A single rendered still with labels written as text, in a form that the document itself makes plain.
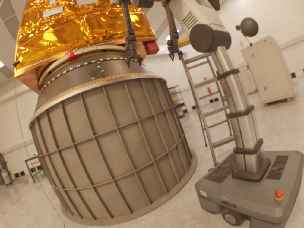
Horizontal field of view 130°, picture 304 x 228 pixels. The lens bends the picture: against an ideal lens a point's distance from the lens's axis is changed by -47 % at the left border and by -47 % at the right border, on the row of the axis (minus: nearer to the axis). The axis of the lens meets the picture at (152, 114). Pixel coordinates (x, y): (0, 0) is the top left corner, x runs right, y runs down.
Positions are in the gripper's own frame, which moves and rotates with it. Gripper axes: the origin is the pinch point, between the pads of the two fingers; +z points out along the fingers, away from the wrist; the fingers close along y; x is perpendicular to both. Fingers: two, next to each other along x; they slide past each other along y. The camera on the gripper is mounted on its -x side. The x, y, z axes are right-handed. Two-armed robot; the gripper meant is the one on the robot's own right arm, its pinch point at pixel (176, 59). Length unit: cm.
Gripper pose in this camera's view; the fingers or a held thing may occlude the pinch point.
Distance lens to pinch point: 138.0
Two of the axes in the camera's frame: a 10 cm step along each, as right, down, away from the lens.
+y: -8.6, 3.2, -4.0
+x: 5.0, 3.5, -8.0
